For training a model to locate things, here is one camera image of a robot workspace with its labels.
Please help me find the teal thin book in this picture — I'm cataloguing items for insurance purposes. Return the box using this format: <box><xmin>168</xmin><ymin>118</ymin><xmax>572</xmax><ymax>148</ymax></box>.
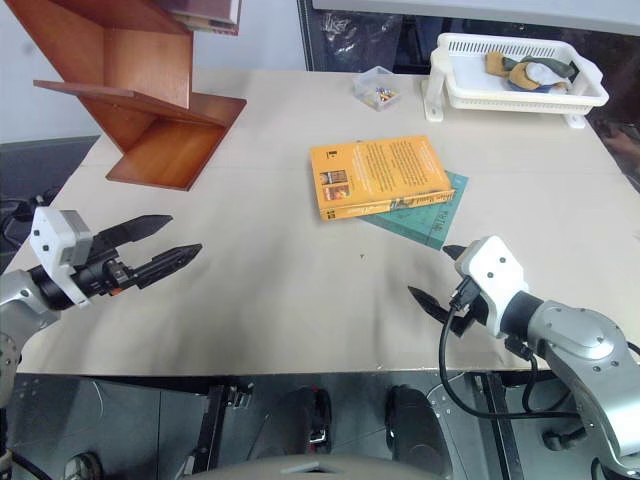
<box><xmin>360</xmin><ymin>170</ymin><xmax>470</xmax><ymax>251</ymax></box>

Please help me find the grey robot torso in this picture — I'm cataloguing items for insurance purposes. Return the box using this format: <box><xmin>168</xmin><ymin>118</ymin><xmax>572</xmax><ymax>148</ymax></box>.
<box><xmin>185</xmin><ymin>451</ymin><xmax>454</xmax><ymax>480</ymax></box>

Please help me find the yellow and grey cloth bundle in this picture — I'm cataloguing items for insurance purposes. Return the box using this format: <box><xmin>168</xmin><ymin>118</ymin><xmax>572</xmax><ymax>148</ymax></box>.
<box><xmin>483</xmin><ymin>50</ymin><xmax>581</xmax><ymax>95</ymax></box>

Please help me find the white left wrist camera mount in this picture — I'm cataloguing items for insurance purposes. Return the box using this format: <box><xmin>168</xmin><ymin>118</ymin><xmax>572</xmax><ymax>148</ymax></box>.
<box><xmin>29</xmin><ymin>206</ymin><xmax>95</xmax><ymax>307</ymax></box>

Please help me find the yellow paperback book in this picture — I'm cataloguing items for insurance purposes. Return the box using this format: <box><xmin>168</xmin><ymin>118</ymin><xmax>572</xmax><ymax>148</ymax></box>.
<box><xmin>309</xmin><ymin>134</ymin><xmax>457</xmax><ymax>223</ymax></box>

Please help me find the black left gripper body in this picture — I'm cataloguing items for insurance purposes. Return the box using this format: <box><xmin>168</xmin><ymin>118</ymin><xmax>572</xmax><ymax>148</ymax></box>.
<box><xmin>73</xmin><ymin>232</ymin><xmax>140</xmax><ymax>300</ymax></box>

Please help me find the white plastic basket rack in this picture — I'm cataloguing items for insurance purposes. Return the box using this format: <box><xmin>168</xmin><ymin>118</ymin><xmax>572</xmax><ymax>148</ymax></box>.
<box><xmin>423</xmin><ymin>32</ymin><xmax>610</xmax><ymax>130</ymax></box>

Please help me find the black table leg frame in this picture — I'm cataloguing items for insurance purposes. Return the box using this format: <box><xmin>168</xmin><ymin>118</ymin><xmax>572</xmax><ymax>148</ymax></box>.
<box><xmin>477</xmin><ymin>371</ymin><xmax>527</xmax><ymax>480</ymax></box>
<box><xmin>187</xmin><ymin>383</ymin><xmax>257</xmax><ymax>475</ymax></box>

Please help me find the clear plastic box of pins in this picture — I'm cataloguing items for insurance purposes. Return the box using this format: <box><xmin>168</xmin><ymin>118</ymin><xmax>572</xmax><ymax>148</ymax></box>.
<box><xmin>351</xmin><ymin>66</ymin><xmax>404</xmax><ymax>112</ymax></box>

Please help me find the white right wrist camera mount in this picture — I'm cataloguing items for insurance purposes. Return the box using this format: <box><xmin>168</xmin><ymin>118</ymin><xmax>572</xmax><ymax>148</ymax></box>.
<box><xmin>457</xmin><ymin>234</ymin><xmax>531</xmax><ymax>339</ymax></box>

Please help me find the small dark rounded shape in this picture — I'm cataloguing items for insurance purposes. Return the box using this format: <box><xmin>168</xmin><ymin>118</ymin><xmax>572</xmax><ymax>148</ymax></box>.
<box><xmin>293</xmin><ymin>385</ymin><xmax>334</xmax><ymax>455</ymax></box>

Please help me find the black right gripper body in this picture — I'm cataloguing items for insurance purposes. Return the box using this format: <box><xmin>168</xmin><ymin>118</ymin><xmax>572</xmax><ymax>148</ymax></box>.
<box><xmin>446</xmin><ymin>274</ymin><xmax>490</xmax><ymax>340</ymax></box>

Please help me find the black caster wheel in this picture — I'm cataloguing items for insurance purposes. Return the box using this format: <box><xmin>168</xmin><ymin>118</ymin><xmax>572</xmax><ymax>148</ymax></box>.
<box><xmin>541</xmin><ymin>425</ymin><xmax>590</xmax><ymax>454</ymax></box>

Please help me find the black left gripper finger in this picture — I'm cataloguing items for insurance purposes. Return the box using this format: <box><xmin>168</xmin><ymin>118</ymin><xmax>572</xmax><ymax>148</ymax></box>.
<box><xmin>132</xmin><ymin>243</ymin><xmax>204</xmax><ymax>292</ymax></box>
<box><xmin>92</xmin><ymin>214</ymin><xmax>174</xmax><ymax>252</ymax></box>

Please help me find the large dark rounded shape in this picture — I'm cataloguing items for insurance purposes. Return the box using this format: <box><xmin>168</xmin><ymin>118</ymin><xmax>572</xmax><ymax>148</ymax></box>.
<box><xmin>384</xmin><ymin>383</ymin><xmax>454</xmax><ymax>477</ymax></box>

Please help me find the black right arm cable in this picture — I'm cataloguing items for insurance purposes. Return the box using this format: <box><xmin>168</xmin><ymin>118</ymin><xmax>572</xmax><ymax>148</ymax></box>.
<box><xmin>438</xmin><ymin>275</ymin><xmax>596</xmax><ymax>422</ymax></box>

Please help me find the wooden zigzag shelf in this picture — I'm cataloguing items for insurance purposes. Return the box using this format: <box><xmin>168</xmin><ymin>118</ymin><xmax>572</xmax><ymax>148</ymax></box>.
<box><xmin>3</xmin><ymin>0</ymin><xmax>248</xmax><ymax>193</ymax></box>

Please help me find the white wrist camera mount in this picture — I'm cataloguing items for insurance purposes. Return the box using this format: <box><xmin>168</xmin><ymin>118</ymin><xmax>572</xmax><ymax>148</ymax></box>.
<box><xmin>457</xmin><ymin>234</ymin><xmax>531</xmax><ymax>339</ymax></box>
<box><xmin>29</xmin><ymin>206</ymin><xmax>95</xmax><ymax>307</ymax></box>

